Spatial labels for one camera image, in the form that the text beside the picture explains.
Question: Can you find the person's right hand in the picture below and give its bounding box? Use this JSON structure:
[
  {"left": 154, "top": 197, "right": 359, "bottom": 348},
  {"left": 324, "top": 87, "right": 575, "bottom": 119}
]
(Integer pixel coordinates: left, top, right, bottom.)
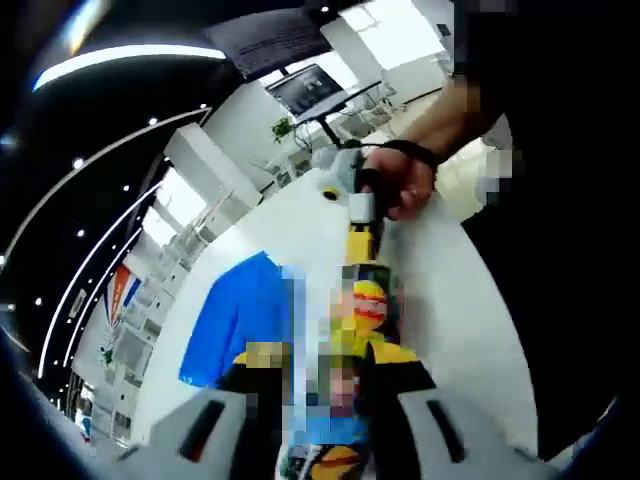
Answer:
[{"left": 359, "top": 146, "right": 436, "bottom": 223}]

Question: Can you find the blue plastic box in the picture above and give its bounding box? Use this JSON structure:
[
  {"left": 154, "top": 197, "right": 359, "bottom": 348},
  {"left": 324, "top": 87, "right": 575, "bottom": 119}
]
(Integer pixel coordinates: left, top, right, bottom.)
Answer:
[{"left": 179, "top": 249, "right": 301, "bottom": 389}]

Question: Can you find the small computer screen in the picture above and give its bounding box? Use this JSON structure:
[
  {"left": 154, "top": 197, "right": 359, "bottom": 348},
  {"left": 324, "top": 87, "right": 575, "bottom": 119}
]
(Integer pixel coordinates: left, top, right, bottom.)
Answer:
[{"left": 264, "top": 63, "right": 347, "bottom": 125}]

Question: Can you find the person's black clothing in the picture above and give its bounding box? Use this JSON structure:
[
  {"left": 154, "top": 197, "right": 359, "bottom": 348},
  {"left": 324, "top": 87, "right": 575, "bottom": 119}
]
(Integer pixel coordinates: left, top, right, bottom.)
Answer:
[{"left": 447, "top": 0, "right": 640, "bottom": 464}]

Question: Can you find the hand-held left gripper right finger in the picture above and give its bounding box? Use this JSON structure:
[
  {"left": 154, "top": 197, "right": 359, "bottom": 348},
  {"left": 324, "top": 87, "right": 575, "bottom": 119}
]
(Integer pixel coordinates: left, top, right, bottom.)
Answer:
[{"left": 359, "top": 339, "right": 557, "bottom": 480}]

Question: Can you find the black monitor stand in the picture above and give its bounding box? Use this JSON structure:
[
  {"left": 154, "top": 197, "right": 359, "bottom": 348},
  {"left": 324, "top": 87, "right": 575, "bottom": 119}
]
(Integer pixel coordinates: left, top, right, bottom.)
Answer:
[{"left": 318, "top": 115, "right": 349, "bottom": 150}]

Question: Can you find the black wrist strap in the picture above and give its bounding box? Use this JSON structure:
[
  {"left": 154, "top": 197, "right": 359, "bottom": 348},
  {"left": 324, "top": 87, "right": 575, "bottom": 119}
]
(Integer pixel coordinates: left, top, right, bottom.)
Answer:
[{"left": 367, "top": 139, "right": 442, "bottom": 169}]

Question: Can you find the red blue wall poster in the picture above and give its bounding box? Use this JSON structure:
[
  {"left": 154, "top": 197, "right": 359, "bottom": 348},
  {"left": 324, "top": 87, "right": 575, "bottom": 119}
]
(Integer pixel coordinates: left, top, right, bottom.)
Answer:
[{"left": 101, "top": 263, "right": 144, "bottom": 332}]

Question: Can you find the green potted plant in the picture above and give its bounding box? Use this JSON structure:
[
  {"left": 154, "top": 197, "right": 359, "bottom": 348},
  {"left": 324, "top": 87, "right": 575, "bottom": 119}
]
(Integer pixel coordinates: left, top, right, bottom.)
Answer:
[{"left": 271, "top": 116, "right": 295, "bottom": 145}]

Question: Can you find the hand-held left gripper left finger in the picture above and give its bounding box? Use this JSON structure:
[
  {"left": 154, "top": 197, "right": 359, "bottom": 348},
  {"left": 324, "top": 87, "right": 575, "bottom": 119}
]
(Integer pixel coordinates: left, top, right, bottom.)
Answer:
[{"left": 115, "top": 348, "right": 282, "bottom": 480}]

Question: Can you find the dark green chip container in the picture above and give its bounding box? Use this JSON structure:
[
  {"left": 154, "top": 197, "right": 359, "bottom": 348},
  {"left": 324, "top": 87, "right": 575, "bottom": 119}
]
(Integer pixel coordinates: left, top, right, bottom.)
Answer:
[{"left": 278, "top": 263, "right": 404, "bottom": 480}]

